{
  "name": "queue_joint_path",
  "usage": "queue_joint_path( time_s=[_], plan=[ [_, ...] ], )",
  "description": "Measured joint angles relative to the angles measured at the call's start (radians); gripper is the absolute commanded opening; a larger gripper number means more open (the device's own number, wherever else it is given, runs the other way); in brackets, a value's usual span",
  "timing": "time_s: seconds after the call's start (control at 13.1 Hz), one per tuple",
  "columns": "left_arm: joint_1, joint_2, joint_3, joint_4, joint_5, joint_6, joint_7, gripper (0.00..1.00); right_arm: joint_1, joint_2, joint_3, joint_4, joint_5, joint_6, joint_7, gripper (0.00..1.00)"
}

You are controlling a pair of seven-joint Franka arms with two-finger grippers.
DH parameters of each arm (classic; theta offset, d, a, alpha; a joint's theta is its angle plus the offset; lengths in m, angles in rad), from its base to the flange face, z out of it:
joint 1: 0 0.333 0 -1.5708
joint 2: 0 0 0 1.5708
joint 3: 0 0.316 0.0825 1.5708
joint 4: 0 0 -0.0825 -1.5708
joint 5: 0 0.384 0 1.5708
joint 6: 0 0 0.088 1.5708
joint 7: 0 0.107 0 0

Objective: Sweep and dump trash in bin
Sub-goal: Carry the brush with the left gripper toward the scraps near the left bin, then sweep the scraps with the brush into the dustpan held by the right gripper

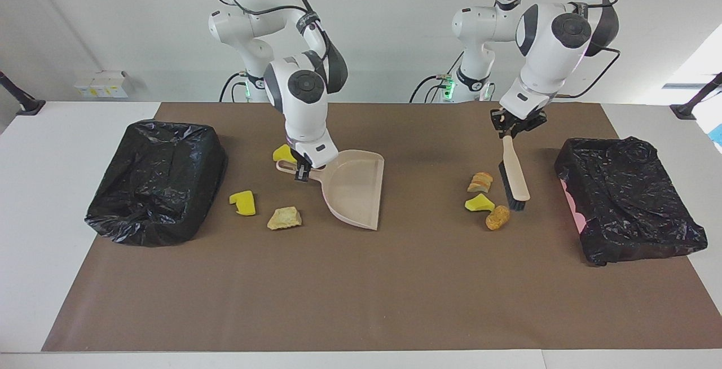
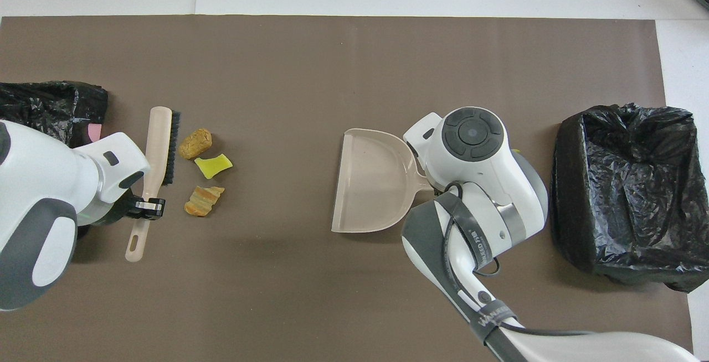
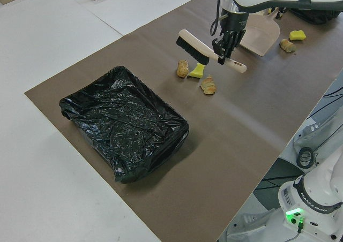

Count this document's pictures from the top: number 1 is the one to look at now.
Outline beige brush black bristles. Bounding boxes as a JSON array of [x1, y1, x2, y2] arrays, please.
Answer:
[[498, 135, 531, 212]]

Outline orange striped sponge piece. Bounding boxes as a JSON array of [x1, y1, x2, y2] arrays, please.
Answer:
[[467, 172, 494, 194]]

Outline beige plastic dustpan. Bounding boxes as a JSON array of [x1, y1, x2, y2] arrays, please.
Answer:
[[275, 150, 385, 231]]

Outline small yellow sponge piece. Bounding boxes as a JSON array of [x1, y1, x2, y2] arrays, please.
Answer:
[[464, 193, 496, 213]]

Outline round brown sponge chunk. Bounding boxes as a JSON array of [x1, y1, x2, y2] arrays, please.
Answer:
[[486, 205, 511, 231]]

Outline pink bin with black bag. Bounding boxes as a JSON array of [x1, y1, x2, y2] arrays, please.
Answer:
[[554, 136, 708, 267]]

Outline bin lined with black bag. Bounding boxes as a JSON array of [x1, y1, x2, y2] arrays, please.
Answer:
[[85, 120, 229, 247]]

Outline pale beige sponge chunk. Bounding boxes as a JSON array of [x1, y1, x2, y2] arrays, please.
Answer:
[[267, 207, 302, 231]]

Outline notched yellow sponge piece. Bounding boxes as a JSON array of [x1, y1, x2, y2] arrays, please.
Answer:
[[229, 190, 257, 217]]

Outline brown table mat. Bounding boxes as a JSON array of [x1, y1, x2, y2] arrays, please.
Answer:
[[41, 102, 722, 353]]

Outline black left base cable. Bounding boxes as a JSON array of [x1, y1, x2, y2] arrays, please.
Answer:
[[409, 74, 452, 103]]

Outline black base cable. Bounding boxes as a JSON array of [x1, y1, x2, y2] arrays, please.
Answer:
[[409, 74, 452, 103], [219, 72, 249, 103]]

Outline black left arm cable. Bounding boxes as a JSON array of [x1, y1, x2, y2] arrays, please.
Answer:
[[496, 0, 621, 99]]

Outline black right base cable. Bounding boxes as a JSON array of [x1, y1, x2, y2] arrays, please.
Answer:
[[219, 72, 249, 103]]

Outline black camera stand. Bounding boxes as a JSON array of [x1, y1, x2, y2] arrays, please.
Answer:
[[0, 71, 46, 117], [670, 73, 722, 120]]

